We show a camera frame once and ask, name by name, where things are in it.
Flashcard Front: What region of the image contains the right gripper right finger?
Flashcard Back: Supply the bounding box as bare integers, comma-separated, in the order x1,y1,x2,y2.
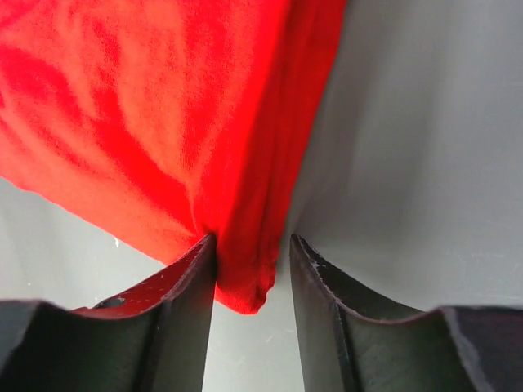
289,234,474,391

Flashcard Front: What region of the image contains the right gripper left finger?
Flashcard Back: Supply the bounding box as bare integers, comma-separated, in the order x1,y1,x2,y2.
16,234,216,391

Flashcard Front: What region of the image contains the red t-shirt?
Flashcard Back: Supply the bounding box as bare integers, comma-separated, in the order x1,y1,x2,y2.
1,1,346,314

